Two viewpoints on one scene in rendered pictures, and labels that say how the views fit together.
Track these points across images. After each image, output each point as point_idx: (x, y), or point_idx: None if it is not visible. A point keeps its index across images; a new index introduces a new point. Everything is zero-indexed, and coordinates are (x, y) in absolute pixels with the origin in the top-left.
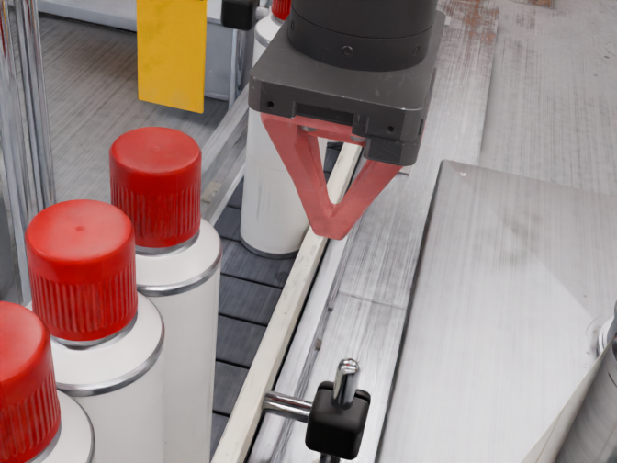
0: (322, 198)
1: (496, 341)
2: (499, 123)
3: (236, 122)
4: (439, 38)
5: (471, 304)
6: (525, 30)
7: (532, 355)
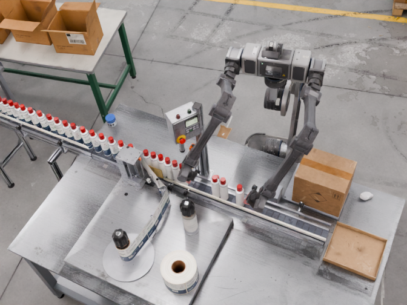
0: None
1: (197, 213)
2: (257, 240)
3: None
4: (188, 178)
5: (203, 212)
6: (301, 261)
7: None
